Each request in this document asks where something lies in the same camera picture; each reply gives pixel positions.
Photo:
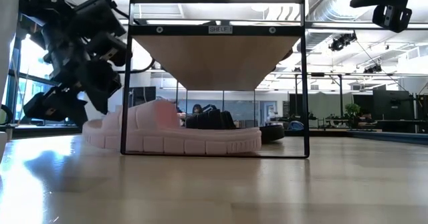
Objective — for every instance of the blue mat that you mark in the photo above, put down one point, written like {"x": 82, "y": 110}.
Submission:
{"x": 394, "y": 137}

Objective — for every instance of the green potted plant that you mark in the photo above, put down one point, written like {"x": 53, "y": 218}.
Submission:
{"x": 352, "y": 110}

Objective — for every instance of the silver ventilation duct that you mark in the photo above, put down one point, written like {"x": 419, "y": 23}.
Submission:
{"x": 327, "y": 6}

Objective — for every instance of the black ceiling spotlight cluster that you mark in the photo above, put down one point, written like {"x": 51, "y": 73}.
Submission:
{"x": 341, "y": 41}
{"x": 372, "y": 69}

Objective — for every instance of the black computer monitor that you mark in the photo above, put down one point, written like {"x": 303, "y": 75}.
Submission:
{"x": 389, "y": 103}
{"x": 143, "y": 97}

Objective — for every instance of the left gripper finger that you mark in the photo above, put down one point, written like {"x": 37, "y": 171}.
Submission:
{"x": 53, "y": 105}
{"x": 100, "y": 80}

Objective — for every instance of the black table edge rail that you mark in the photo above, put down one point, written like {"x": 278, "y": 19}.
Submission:
{"x": 50, "y": 131}

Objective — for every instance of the black slide sandal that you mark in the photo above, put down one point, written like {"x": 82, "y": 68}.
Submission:
{"x": 210, "y": 120}

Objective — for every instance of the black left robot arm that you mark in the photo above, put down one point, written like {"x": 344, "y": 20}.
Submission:
{"x": 97, "y": 16}

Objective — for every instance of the pink slide sandal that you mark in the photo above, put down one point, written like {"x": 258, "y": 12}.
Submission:
{"x": 187, "y": 143}

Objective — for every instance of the person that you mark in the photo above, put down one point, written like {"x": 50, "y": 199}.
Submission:
{"x": 197, "y": 108}
{"x": 368, "y": 116}

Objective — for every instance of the blue chair back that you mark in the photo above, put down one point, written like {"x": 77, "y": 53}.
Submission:
{"x": 296, "y": 126}

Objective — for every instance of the black frame wooden shelf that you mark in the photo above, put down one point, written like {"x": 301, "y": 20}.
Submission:
{"x": 217, "y": 63}

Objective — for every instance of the white shelf label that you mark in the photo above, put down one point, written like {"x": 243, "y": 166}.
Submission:
{"x": 220, "y": 29}

